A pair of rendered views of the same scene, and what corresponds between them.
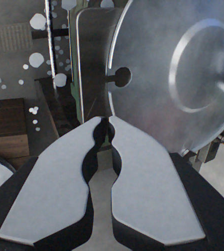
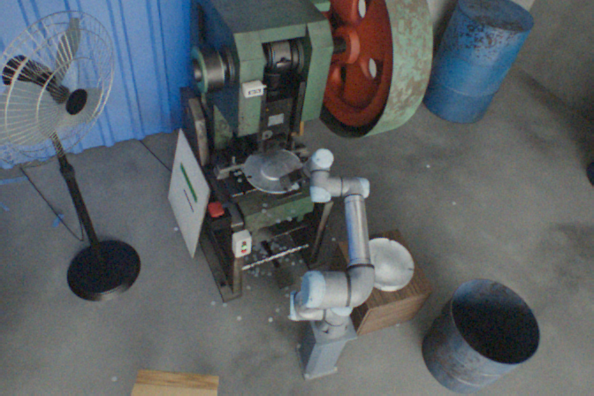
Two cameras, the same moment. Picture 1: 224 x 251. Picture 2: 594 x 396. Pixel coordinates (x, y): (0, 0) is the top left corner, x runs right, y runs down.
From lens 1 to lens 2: 188 cm
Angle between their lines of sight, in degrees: 15
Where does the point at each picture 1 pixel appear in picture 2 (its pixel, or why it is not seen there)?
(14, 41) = (285, 276)
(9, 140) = (345, 251)
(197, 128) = (292, 163)
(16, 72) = not seen: hidden behind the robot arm
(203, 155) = (302, 149)
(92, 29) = (278, 196)
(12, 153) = not seen: hidden behind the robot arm
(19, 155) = not seen: hidden behind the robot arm
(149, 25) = (272, 187)
